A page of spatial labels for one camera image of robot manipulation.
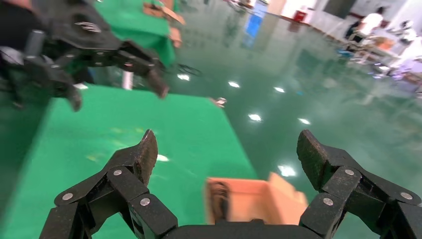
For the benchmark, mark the open brown cardboard box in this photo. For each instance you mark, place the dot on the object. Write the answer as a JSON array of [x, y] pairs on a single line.
[[257, 201]]

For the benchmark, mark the green clothed side table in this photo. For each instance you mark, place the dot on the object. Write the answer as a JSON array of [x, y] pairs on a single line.
[[141, 36]]

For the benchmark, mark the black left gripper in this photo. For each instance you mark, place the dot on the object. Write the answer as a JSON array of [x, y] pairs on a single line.
[[79, 29]]

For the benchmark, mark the flat brown cardboard piece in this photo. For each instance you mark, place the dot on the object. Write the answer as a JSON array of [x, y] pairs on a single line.
[[163, 12]]

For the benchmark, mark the small red object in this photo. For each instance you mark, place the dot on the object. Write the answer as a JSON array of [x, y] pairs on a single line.
[[299, 15]]

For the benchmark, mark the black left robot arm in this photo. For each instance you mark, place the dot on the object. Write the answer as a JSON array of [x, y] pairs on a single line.
[[13, 26]]

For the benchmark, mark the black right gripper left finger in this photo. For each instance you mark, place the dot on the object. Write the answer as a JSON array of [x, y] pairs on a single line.
[[108, 198]]

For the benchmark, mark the person in white shirt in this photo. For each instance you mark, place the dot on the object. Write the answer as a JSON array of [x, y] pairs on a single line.
[[367, 21]]

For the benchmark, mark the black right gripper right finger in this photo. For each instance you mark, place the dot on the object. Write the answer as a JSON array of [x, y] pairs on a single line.
[[349, 191]]

